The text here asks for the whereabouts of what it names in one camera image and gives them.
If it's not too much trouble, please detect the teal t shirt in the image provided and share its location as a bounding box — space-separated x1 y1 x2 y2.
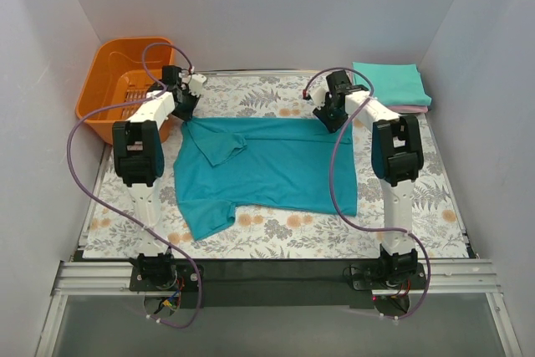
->
173 118 358 241

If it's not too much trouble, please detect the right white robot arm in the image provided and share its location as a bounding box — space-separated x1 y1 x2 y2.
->
302 67 425 292

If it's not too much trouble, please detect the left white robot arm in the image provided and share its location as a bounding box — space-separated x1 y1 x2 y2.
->
112 65 206 290

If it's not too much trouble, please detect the folded mint green shirt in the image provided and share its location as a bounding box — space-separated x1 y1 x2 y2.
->
351 61 433 107

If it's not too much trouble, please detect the orange plastic basket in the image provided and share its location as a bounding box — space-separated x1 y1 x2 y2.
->
75 37 176 118

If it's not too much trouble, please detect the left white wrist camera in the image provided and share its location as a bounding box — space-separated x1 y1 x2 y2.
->
183 74 207 97

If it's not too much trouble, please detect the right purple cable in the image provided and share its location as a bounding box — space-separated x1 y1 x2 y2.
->
303 66 431 321

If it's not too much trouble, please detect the purple cable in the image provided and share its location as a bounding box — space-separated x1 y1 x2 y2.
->
69 42 204 329
303 66 431 321

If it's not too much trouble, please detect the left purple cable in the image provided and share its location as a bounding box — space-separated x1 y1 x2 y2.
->
69 42 204 329

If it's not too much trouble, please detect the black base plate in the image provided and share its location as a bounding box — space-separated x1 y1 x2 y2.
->
129 257 426 309

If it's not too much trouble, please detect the aluminium frame rail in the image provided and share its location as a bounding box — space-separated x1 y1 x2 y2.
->
38 258 522 356

